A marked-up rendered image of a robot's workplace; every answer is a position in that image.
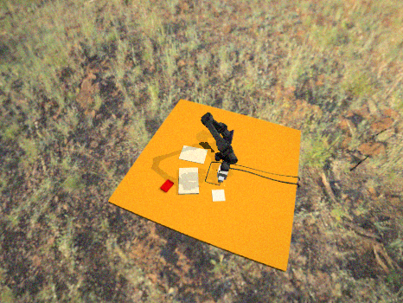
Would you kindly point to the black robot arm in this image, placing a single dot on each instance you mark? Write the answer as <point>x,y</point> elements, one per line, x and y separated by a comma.
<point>216,128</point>

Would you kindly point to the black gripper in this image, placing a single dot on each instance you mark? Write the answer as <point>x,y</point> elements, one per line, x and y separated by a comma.
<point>225,164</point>

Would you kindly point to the red rectangular block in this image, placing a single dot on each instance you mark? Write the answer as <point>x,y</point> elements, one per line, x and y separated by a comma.
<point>166,186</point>

